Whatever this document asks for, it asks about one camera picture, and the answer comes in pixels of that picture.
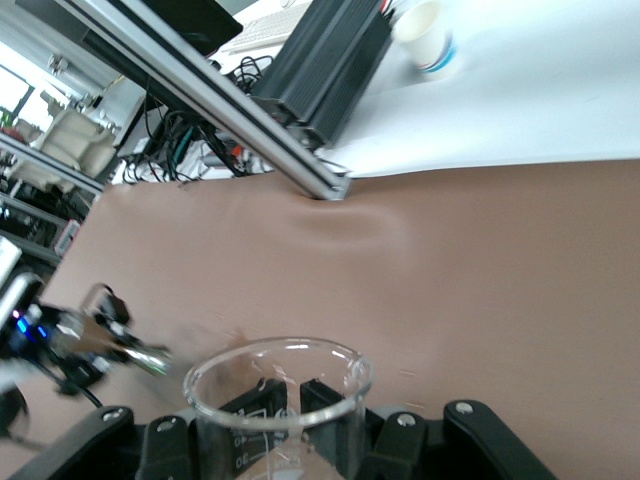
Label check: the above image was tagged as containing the white keyboard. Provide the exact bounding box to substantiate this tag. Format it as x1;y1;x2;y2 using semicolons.
219;2;314;55

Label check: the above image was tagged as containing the aluminium camera post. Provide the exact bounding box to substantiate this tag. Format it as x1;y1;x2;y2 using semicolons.
14;0;354;202

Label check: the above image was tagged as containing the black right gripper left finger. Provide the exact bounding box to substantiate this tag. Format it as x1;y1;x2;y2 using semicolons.
7;378;290;480

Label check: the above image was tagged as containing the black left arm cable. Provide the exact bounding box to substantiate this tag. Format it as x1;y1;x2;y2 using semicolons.
0;369;104;451

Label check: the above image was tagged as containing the clear glass beaker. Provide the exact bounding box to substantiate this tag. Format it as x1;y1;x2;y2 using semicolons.
182;336;375;480

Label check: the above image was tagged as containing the brown table mat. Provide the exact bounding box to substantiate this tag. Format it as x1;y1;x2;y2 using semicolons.
0;159;640;480

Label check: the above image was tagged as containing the aluminium shelf rail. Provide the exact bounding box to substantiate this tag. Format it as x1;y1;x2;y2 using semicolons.
0;132;109;196

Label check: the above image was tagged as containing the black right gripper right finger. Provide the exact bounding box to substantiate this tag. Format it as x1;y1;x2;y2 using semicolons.
298;378;559;480

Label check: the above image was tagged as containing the white plastic housing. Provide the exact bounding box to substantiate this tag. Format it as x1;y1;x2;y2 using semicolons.
29;99;124;176

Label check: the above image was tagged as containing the black monitor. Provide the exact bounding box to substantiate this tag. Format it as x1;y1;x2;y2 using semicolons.
149;0;242;49

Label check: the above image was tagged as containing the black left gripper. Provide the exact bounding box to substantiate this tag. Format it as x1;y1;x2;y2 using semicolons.
10;282;131;397

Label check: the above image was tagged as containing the white paper cup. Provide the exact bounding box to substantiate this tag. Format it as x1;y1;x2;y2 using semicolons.
392;0;461;82

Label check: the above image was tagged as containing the steel double-cone jigger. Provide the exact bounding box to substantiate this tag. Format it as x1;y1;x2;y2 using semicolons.
54;312;176;377

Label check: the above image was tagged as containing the black cable bundle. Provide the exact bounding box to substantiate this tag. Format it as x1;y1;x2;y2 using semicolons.
112;54;281;186

